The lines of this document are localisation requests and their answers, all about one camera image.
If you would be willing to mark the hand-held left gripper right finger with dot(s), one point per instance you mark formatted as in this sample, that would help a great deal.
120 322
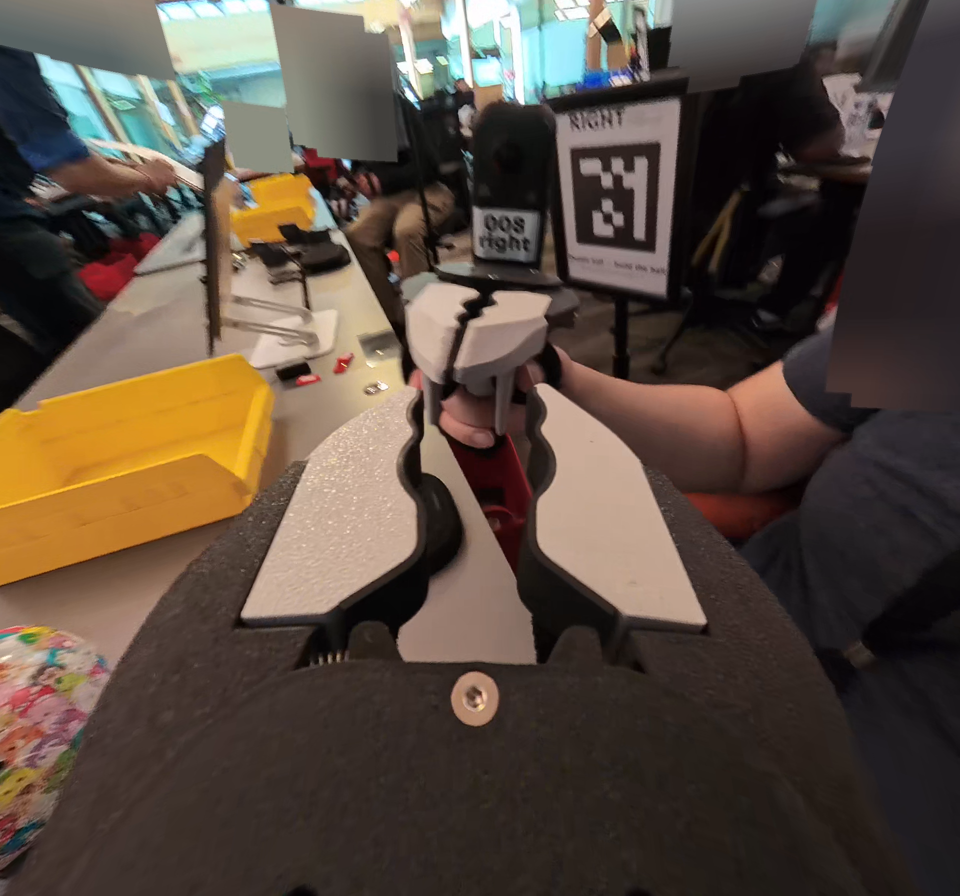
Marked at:
607 529

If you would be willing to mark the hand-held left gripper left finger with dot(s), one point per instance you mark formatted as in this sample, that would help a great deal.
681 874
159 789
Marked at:
337 521

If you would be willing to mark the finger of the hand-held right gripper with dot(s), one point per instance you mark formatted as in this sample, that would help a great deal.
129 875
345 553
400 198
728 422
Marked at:
439 330
506 337

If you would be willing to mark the colourful puzzle ball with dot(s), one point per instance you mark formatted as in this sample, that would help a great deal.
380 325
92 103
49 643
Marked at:
41 738

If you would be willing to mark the person's right forearm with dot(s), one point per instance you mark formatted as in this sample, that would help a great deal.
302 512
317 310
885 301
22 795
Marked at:
675 424

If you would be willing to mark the person's right hand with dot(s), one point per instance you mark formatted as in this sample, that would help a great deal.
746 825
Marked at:
469 424

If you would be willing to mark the metal plate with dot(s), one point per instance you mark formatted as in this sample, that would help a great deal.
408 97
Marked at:
379 345

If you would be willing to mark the framed marker sign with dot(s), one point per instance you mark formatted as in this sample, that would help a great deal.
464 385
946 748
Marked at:
619 191

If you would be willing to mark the black sign tripod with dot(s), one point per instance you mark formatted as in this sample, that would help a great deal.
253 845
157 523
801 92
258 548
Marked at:
621 341

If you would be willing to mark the red chair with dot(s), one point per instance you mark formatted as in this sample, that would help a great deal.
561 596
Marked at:
491 480
739 514
112 270

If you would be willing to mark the white board stand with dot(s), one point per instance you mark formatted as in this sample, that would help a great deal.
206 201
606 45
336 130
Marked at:
300 337

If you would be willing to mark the black device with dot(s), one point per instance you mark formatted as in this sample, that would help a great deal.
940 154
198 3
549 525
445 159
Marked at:
315 255

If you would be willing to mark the small black block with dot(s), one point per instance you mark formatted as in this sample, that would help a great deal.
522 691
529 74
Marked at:
292 370

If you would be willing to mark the yellow plastic bin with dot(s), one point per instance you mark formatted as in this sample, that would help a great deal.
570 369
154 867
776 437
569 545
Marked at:
274 210
127 476

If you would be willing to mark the wooden instruction board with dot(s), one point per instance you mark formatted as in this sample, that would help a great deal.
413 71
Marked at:
217 251

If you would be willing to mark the person in dark shirt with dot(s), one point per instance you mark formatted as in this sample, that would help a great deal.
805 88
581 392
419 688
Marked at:
862 574

